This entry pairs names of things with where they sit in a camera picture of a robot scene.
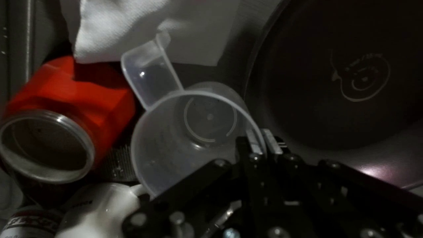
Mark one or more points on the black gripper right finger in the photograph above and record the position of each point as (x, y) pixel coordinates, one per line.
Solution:
(351, 179)

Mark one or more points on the red metal cup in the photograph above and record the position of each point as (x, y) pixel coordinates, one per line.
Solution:
(79, 100)

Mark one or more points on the transparent plastic measuring jug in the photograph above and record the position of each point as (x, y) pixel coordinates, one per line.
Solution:
(176, 140)

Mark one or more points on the patterned ceramic jar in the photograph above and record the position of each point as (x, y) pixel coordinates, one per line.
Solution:
(27, 222)

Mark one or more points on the white cloth red stripes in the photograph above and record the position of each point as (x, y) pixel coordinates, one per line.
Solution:
(145, 26)

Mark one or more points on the dark frying pan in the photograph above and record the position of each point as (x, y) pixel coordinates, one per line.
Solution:
(343, 74)

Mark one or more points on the stainless steel sink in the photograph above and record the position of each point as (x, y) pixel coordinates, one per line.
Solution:
(27, 39)

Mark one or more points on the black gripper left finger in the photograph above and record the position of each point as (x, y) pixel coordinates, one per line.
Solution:
(193, 185)

